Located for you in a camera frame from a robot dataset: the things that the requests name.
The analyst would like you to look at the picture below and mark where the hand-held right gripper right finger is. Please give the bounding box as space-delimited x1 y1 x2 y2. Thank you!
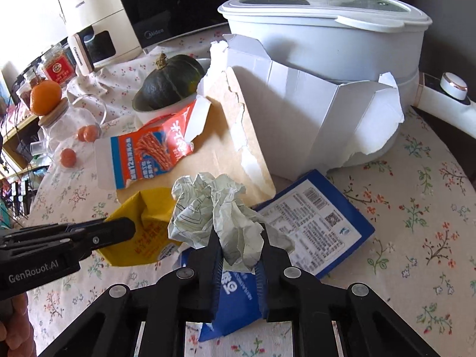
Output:
256 228 443 357

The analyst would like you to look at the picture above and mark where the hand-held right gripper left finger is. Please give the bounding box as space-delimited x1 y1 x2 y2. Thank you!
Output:
35 227 224 357

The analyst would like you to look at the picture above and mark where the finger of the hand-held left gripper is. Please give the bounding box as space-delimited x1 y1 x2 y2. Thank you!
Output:
7 223 136 259
0 217 129 242

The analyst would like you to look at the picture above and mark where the yellow snack packet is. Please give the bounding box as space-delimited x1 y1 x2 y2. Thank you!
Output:
100 188 187 267

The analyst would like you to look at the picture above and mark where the white paper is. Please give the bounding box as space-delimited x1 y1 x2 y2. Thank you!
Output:
167 173 294 272

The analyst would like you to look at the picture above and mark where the person's left hand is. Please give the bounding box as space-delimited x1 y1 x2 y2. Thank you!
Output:
0 295 29 357

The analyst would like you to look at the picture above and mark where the blue and white carton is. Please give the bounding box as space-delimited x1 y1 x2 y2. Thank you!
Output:
180 169 376 343

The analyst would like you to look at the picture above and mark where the orange and white carton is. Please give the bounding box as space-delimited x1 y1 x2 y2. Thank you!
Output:
95 100 212 190

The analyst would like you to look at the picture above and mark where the glass jar with wooden lid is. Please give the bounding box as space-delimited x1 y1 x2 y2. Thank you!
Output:
37 98 107 157

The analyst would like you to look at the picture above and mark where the white bowl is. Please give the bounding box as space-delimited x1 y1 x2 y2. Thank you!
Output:
132 59 213 125

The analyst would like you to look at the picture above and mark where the large orange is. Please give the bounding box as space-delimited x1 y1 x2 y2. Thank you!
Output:
30 80 62 116

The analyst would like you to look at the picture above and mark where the floral tablecloth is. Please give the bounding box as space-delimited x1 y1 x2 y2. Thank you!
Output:
26 22 476 357

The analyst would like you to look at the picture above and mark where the red label glass jar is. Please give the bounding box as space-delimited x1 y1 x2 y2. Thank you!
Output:
39 43 77 84

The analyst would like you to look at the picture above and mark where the dark green pumpkin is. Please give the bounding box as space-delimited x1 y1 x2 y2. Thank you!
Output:
133 54 205 111

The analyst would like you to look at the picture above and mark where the torn white cardboard box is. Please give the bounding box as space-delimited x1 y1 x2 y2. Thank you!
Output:
197 33 406 201

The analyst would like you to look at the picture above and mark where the white air fryer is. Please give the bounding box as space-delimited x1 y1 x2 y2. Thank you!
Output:
59 0 144 77

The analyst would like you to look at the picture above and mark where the black microwave oven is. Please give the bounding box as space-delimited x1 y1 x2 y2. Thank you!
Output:
108 0 376 47

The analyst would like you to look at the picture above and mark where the white electric pot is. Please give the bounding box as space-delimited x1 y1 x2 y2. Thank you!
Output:
217 0 476 166

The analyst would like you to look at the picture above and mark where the white pot lid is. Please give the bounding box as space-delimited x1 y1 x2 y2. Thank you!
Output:
217 0 434 32

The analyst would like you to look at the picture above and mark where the black wire rack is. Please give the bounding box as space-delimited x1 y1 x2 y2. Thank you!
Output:
0 63 49 231

